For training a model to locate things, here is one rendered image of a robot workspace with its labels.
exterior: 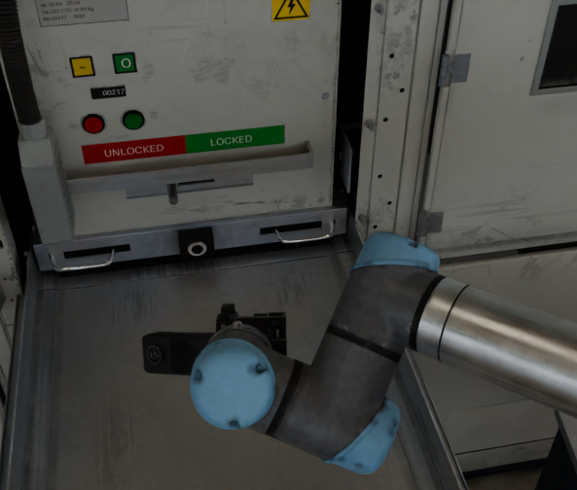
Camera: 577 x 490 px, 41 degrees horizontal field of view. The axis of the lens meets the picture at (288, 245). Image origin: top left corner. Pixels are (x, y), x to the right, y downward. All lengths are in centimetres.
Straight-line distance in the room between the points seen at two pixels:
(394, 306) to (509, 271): 85
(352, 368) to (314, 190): 67
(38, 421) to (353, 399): 60
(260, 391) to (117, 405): 53
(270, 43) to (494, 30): 33
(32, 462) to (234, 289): 43
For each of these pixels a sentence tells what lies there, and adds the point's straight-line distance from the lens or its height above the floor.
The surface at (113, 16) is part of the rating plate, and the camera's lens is 114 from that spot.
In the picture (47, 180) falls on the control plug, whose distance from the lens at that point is 114.
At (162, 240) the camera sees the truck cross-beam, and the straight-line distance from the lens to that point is 135.
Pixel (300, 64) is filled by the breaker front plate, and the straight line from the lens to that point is 120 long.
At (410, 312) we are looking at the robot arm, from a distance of 70.
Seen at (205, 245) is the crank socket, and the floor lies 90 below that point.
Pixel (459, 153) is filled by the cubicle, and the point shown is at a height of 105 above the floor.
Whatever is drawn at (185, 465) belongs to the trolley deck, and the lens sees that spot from 111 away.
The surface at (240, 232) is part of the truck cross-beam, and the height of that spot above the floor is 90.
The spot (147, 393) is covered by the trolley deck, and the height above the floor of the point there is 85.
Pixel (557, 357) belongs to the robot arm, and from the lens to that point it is 67.
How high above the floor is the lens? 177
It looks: 41 degrees down
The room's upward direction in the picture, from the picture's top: straight up
